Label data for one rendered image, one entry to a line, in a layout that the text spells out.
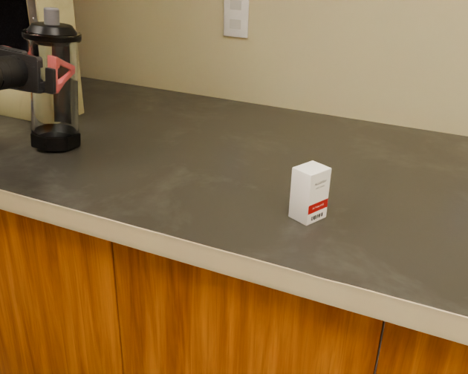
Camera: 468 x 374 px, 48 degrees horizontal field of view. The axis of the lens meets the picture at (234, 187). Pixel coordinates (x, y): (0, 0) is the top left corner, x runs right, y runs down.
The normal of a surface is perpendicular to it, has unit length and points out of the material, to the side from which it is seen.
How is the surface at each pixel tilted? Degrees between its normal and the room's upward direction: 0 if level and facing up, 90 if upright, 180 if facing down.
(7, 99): 90
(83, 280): 90
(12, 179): 0
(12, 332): 90
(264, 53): 90
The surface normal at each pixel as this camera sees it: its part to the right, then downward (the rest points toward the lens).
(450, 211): 0.03, -0.90
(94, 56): -0.42, 0.38
